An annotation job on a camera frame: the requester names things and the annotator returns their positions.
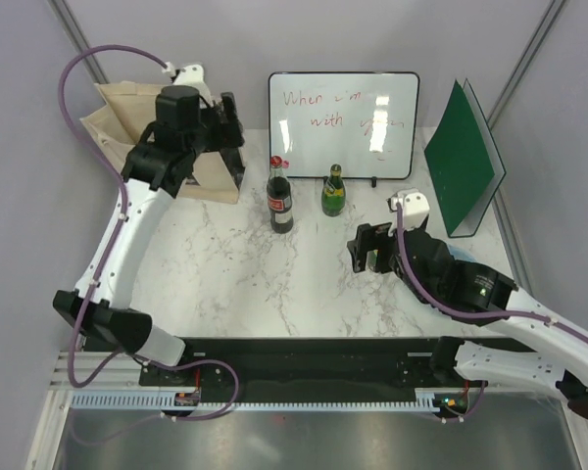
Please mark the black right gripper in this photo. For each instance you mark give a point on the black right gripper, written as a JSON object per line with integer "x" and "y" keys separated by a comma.
{"x": 369, "y": 237}

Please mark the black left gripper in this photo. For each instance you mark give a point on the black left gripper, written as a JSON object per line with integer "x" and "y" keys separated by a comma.
{"x": 230, "y": 132}

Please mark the Coca-Cola glass bottle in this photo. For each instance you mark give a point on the Coca-Cola glass bottle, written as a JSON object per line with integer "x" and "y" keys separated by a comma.
{"x": 279, "y": 197}

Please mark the green perrier bottle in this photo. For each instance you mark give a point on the green perrier bottle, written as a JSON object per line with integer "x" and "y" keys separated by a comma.
{"x": 372, "y": 259}
{"x": 333, "y": 195}

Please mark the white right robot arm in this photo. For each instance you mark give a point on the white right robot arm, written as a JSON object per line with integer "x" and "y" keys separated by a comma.
{"x": 473, "y": 293}

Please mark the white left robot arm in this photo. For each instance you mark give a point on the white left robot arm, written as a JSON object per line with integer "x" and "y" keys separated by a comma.
{"x": 99, "y": 304}

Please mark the beige canvas tote bag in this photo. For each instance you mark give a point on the beige canvas tote bag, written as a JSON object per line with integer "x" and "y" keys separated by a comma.
{"x": 117, "y": 126}

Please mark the light blue face mask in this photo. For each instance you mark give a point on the light blue face mask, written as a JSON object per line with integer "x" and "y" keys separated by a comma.
{"x": 460, "y": 254}

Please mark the green folder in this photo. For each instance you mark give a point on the green folder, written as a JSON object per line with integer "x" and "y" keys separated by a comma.
{"x": 464, "y": 163}

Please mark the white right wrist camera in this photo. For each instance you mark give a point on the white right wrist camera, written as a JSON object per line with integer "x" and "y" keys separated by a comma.
{"x": 412, "y": 204}

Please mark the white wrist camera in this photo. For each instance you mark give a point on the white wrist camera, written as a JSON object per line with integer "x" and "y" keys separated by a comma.
{"x": 189, "y": 75}
{"x": 412, "y": 204}

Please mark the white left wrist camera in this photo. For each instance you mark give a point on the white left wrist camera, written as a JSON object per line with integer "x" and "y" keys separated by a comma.
{"x": 189, "y": 75}

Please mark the small whiteboard black frame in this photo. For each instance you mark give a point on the small whiteboard black frame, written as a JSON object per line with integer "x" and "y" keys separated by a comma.
{"x": 363, "y": 121}

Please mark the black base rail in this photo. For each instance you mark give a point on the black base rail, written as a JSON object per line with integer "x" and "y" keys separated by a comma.
{"x": 316, "y": 369}

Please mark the white slotted cable duct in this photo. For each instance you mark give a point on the white slotted cable duct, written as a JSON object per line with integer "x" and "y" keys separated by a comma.
{"x": 176, "y": 401}

